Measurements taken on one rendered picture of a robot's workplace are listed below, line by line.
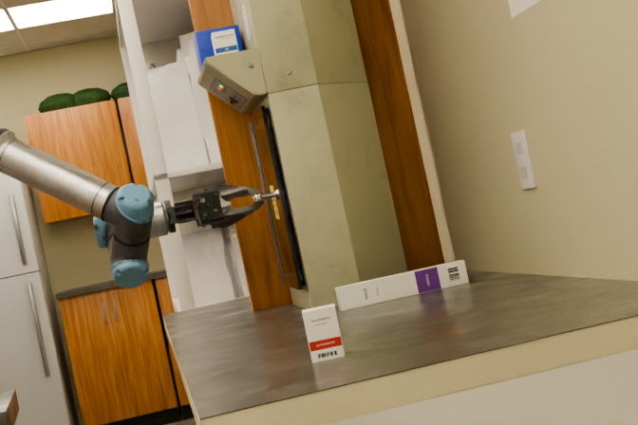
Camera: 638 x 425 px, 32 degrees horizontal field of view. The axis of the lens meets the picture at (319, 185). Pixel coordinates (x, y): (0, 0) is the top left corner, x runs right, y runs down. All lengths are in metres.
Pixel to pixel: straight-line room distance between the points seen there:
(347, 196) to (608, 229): 0.68
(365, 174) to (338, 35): 0.31
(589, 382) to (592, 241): 0.61
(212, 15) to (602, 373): 1.63
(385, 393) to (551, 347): 0.21
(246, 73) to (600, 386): 1.22
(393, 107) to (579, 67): 0.98
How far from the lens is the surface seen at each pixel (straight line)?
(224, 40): 2.45
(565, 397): 1.41
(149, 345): 7.38
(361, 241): 2.41
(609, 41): 1.78
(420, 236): 2.80
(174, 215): 2.38
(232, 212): 2.45
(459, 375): 1.36
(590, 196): 1.96
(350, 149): 2.44
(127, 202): 2.21
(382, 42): 2.82
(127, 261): 2.30
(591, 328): 1.41
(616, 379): 1.43
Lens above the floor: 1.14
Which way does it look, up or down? 1 degrees up
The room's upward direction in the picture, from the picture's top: 12 degrees counter-clockwise
